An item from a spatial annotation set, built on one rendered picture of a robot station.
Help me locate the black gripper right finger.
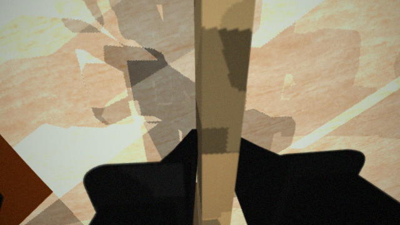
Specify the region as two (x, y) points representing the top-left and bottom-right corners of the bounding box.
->
(234, 138), (366, 225)

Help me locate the long wooden rail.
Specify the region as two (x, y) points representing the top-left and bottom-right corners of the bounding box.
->
(194, 0), (256, 225)

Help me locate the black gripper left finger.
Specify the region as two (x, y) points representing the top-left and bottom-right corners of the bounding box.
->
(83, 129), (198, 225)

